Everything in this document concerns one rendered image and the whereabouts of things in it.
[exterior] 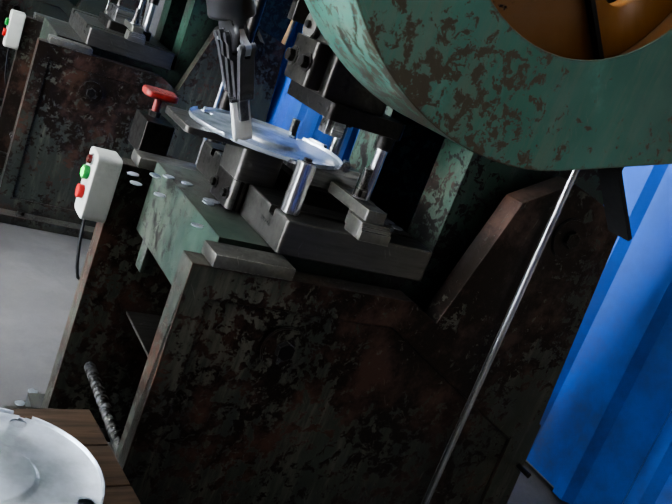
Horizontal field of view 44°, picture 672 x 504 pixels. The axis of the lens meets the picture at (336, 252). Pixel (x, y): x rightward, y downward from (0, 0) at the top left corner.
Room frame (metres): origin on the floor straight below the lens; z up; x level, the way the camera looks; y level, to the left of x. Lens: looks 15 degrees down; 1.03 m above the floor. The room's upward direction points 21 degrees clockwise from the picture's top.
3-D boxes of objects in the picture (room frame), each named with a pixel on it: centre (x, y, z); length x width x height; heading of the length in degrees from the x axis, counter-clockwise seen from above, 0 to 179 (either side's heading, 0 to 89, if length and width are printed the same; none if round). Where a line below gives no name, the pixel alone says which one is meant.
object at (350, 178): (1.57, 0.09, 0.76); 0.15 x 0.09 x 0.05; 33
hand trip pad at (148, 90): (1.72, 0.46, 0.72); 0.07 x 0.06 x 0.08; 123
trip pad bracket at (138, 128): (1.71, 0.45, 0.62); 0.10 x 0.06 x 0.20; 33
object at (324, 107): (1.57, 0.08, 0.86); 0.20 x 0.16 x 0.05; 33
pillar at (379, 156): (1.53, -0.01, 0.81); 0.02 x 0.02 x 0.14
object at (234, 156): (1.47, 0.23, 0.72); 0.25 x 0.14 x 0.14; 123
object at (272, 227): (1.57, 0.08, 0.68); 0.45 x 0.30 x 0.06; 33
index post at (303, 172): (1.35, 0.10, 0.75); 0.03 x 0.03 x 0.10; 33
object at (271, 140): (1.50, 0.19, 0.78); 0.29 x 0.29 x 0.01
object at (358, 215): (1.43, -0.01, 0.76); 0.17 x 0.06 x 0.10; 33
